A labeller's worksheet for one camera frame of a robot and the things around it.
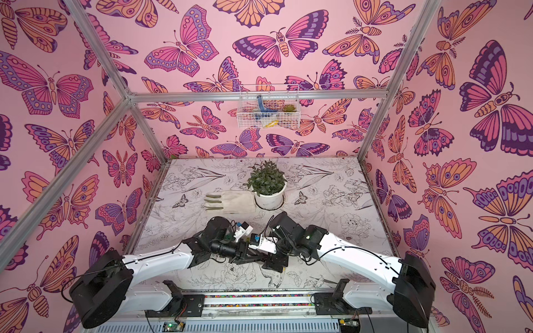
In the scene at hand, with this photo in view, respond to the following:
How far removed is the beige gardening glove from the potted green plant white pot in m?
0.10

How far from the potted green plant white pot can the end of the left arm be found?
0.76 feet

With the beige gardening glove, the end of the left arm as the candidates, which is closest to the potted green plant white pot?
the beige gardening glove

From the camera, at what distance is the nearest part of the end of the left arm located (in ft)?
2.09

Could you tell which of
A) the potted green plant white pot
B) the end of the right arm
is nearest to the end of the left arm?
the end of the right arm

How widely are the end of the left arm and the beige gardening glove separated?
286mm

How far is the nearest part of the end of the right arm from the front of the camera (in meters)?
0.54

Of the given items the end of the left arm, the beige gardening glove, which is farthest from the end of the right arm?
the beige gardening glove

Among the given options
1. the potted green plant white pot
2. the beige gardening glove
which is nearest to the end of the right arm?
the potted green plant white pot

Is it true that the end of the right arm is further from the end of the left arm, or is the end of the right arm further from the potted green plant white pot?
the potted green plant white pot

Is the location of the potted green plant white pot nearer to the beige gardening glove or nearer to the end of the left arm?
A: the beige gardening glove

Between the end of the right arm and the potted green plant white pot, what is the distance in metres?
0.25

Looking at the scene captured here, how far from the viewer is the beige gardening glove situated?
1.01 m

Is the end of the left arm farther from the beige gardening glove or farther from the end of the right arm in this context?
the beige gardening glove

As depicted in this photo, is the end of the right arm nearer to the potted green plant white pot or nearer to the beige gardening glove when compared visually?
the potted green plant white pot
